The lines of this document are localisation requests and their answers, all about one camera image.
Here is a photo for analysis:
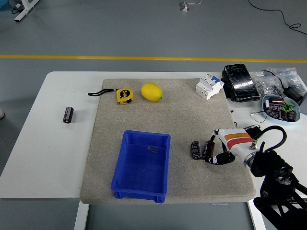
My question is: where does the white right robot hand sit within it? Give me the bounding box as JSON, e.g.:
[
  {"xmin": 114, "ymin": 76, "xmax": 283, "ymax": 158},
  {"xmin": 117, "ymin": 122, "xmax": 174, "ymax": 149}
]
[{"xmin": 204, "ymin": 128, "xmax": 260, "ymax": 166}]

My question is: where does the dark brown cylindrical battery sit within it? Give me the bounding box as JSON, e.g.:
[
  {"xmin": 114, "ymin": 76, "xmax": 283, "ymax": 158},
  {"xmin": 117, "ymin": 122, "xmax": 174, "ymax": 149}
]
[{"xmin": 203, "ymin": 140, "xmax": 215, "ymax": 160}]

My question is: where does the black cylindrical battery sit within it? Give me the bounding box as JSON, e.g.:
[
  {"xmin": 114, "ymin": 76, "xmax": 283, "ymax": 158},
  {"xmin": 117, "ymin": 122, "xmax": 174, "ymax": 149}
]
[
  {"xmin": 62, "ymin": 106, "xmax": 74, "ymax": 124},
  {"xmin": 190, "ymin": 141, "xmax": 202, "ymax": 161}
]

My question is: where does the small black adapter box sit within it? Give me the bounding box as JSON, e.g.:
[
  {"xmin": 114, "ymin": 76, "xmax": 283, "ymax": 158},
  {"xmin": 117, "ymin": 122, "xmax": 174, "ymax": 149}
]
[{"xmin": 245, "ymin": 126, "xmax": 261, "ymax": 138}]

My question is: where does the blue plastic box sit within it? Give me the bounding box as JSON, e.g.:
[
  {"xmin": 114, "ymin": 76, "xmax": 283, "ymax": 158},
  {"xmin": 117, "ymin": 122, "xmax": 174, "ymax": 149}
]
[{"xmin": 110, "ymin": 130, "xmax": 171, "ymax": 204}]

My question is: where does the dark printed capacitor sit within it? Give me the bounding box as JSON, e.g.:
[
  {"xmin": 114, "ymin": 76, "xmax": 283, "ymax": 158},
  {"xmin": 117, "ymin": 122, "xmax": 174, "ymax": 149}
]
[{"xmin": 265, "ymin": 104, "xmax": 281, "ymax": 119}]

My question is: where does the light blue bowl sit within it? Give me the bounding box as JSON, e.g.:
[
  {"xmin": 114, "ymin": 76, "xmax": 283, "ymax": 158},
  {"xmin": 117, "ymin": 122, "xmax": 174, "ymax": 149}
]
[{"xmin": 261, "ymin": 94, "xmax": 302, "ymax": 126}]

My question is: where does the grey-brown mat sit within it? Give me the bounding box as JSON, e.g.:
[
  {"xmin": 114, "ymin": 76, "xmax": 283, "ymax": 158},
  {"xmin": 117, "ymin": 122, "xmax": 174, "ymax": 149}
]
[{"xmin": 79, "ymin": 78, "xmax": 256, "ymax": 205}]

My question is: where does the large brown capacitor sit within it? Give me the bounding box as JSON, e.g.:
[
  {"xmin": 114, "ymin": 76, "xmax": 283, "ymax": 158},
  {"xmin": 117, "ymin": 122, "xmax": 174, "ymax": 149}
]
[{"xmin": 268, "ymin": 96, "xmax": 285, "ymax": 106}]

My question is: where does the black wrapped pack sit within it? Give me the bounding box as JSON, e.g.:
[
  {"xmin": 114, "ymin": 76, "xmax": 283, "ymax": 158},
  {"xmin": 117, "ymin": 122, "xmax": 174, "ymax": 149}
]
[{"xmin": 221, "ymin": 63, "xmax": 261, "ymax": 103}]

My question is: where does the white circuit breaker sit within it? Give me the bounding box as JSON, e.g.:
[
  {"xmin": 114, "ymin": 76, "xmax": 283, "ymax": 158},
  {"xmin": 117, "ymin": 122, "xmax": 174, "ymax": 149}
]
[{"xmin": 195, "ymin": 74, "xmax": 225, "ymax": 101}]

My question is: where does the clear bag of nuts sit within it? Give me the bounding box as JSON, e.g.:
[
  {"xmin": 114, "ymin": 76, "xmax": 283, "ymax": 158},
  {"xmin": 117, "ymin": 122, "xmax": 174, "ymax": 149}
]
[{"xmin": 251, "ymin": 70, "xmax": 285, "ymax": 96}]

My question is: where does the black power adapter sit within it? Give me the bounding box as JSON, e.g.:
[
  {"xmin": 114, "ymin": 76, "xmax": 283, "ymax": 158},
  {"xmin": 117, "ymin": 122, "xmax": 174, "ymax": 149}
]
[{"xmin": 283, "ymin": 85, "xmax": 307, "ymax": 106}]

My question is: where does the white table leg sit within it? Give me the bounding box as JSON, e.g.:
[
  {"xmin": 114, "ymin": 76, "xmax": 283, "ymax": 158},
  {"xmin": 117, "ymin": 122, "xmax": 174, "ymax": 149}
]
[
  {"xmin": 248, "ymin": 200, "xmax": 267, "ymax": 230},
  {"xmin": 73, "ymin": 200, "xmax": 90, "ymax": 230}
]

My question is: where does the clear bag of blue parts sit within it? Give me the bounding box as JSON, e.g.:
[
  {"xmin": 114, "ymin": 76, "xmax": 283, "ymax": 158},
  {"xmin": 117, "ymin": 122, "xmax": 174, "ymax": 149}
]
[{"xmin": 266, "ymin": 67, "xmax": 307, "ymax": 95}]

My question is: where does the yellow lemon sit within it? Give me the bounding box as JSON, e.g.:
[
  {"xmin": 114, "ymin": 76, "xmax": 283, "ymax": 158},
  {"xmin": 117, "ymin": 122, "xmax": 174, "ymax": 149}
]
[{"xmin": 141, "ymin": 82, "xmax": 164, "ymax": 103}]

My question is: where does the yellow tape measure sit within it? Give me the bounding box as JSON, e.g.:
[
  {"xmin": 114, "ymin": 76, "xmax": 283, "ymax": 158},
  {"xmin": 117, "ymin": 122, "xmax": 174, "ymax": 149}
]
[{"xmin": 87, "ymin": 87, "xmax": 134, "ymax": 105}]

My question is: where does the white floor socket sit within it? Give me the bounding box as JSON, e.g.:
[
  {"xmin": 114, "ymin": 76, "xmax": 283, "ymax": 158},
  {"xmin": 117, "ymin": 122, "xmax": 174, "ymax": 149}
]
[{"xmin": 178, "ymin": 0, "xmax": 202, "ymax": 12}]

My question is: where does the white stand foot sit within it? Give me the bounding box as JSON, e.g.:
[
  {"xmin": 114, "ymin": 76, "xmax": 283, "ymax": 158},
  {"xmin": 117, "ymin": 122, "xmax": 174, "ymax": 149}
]
[{"xmin": 14, "ymin": 0, "xmax": 40, "ymax": 23}]

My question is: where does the thin black wire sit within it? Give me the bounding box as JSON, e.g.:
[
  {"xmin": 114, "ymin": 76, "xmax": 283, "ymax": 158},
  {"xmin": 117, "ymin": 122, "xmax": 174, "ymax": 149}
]
[{"xmin": 250, "ymin": 110, "xmax": 268, "ymax": 124}]

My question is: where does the black floor cable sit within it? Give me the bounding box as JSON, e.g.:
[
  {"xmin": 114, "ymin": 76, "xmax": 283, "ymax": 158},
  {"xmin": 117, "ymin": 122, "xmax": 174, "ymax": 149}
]
[{"xmin": 247, "ymin": 0, "xmax": 307, "ymax": 36}]

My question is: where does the black cable bundle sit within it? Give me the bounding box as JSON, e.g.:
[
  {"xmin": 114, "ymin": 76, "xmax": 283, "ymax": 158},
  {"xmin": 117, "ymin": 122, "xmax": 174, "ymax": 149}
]
[{"xmin": 11, "ymin": 1, "xmax": 25, "ymax": 14}]

